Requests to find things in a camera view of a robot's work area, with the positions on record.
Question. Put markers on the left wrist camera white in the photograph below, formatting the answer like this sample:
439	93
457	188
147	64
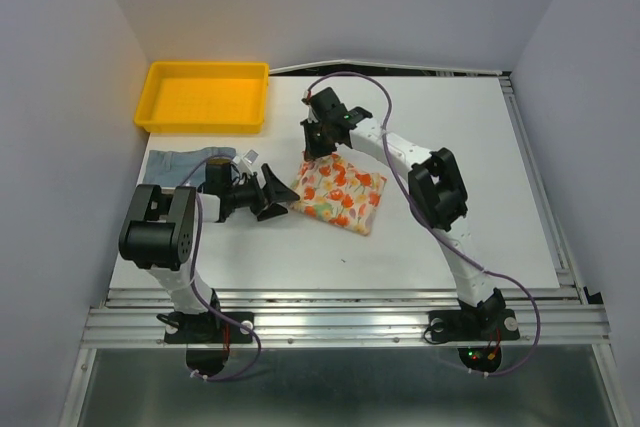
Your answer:
247	159

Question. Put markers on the folded light blue skirt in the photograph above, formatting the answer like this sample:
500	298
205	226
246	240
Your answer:
169	169

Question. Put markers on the yellow plastic tray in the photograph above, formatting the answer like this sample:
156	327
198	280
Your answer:
198	97

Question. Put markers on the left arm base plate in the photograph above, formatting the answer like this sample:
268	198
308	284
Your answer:
206	328

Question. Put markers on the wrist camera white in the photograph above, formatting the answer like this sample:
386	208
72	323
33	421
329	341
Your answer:
247	159
306	100

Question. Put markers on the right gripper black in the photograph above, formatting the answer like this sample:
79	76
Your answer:
310	150

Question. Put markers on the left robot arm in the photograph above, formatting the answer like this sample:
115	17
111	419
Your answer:
161	235

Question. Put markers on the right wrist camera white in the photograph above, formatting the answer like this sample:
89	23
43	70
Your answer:
306	100

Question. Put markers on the floral orange skirt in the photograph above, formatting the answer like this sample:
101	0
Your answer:
334	191

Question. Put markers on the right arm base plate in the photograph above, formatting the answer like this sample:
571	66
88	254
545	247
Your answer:
455	326

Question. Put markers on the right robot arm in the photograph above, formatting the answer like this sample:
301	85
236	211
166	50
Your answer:
433	186

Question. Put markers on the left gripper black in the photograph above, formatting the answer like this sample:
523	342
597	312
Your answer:
275	192

